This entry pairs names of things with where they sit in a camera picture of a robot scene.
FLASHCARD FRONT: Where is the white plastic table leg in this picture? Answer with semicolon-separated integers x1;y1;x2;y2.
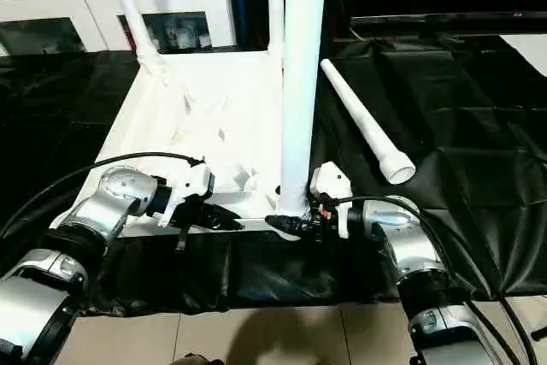
274;0;331;218
102;0;165;77
320;58;418;185
266;0;286;65

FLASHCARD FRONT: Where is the grey left robot leg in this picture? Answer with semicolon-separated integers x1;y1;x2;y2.
171;354;225;365

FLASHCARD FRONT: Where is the black work mat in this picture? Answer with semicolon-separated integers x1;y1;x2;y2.
0;33;547;316

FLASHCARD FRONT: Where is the white glass-door cabinet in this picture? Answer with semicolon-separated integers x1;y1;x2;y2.
0;0;238;54

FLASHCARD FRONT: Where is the white flat board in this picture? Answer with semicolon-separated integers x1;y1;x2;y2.
503;33;547;68

